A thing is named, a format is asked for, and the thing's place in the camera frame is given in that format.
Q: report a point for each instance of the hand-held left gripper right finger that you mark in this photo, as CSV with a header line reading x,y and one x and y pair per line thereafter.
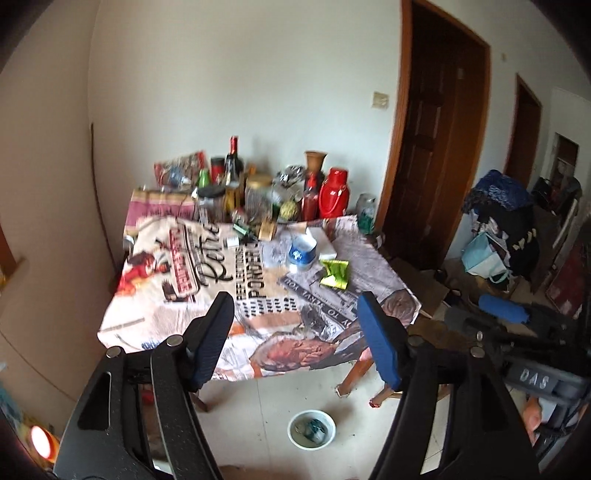
x,y
378,341

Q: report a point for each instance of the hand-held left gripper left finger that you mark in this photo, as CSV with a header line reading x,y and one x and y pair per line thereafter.
x,y
217,332

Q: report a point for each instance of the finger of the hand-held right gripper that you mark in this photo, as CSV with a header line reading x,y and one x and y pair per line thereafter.
x,y
461,321
503,308

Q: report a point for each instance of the green wrapper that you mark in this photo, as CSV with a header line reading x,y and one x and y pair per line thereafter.
x,y
334,274

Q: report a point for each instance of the white box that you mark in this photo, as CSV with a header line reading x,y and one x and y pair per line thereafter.
x,y
325,247

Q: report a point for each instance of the clear blue plastic container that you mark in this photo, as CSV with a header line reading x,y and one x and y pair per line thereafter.
x,y
301,254

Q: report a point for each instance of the white bucket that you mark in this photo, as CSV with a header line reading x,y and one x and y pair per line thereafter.
x,y
295,422

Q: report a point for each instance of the person's right hand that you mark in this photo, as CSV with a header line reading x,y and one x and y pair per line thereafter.
x,y
533,413

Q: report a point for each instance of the cardboard sheet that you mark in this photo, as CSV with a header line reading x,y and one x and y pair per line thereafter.
x,y
425,286

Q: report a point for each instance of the blue paper bag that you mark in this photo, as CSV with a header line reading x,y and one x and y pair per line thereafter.
x,y
480,261

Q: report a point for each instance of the printed tablecloth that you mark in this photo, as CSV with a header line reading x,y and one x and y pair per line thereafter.
x,y
184,277

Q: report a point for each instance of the dark red board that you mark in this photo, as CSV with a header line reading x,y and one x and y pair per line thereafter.
x,y
570,281

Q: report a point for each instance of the pile of dark clothes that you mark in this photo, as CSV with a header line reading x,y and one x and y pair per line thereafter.
x,y
508,221

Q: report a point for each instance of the small green box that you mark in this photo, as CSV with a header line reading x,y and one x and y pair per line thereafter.
x,y
240,229

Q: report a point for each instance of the tape roll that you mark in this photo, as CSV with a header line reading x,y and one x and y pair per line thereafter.
x,y
267,230

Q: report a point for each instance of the dark bag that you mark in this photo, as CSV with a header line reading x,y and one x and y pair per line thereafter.
x,y
558,194

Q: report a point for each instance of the glass jar with green contents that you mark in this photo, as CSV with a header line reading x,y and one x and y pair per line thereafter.
x,y
366,214

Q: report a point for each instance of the black-lidded glass jar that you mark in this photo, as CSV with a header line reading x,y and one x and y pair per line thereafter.
x,y
210,203

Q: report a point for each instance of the yellow jar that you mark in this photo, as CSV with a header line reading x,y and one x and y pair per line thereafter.
x,y
234,196

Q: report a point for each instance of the yellow-green ball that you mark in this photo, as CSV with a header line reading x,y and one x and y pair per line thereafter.
x,y
290,211

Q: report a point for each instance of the gold-lidded glass jar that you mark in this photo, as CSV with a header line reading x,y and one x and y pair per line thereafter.
x,y
258,196

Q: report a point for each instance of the pink woven cloth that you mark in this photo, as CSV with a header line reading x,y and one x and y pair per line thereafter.
x,y
157,203

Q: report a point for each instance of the green bottle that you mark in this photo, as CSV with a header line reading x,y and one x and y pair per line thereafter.
x,y
203,178

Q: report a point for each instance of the red thermos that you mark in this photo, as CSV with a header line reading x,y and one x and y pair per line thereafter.
x,y
333,194

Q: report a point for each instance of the red sauce bottle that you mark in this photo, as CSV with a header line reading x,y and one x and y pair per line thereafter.
x,y
310,198

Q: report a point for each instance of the red canister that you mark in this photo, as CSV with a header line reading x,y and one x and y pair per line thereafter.
x,y
217,170

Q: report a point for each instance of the red snack bag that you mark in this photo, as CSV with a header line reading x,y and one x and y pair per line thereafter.
x,y
178,168

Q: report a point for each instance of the dark wine bottle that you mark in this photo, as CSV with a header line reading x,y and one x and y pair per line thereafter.
x,y
234,161

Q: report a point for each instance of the metal bowls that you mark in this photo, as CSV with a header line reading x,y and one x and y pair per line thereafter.
x,y
291,175

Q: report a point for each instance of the thin curved stick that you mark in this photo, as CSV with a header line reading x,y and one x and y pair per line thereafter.
x,y
99,203

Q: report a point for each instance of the narrow wooden door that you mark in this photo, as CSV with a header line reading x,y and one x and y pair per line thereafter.
x,y
524,134

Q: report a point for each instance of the large wooden door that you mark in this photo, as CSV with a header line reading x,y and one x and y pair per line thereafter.
x,y
434,138

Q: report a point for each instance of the brown vase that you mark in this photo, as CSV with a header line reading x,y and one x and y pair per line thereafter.
x,y
315,162

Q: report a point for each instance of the light switch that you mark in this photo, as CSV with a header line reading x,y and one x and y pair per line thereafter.
x,y
380,99

